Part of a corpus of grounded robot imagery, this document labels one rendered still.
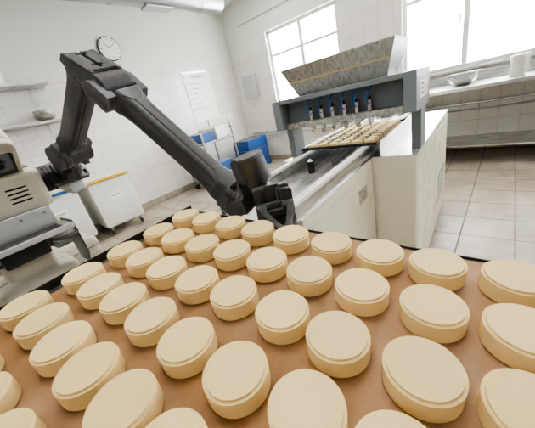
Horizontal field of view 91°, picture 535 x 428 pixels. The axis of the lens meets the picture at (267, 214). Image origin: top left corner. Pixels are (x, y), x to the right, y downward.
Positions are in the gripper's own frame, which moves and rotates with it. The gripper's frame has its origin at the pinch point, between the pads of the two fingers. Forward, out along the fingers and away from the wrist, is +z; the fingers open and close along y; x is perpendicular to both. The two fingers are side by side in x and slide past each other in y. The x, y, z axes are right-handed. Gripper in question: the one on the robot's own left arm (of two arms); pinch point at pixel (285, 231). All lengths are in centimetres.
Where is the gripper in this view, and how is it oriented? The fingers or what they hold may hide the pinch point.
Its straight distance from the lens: 41.3
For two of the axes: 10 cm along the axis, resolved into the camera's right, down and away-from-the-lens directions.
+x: -9.7, 2.4, -0.9
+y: 1.8, 9.0, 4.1
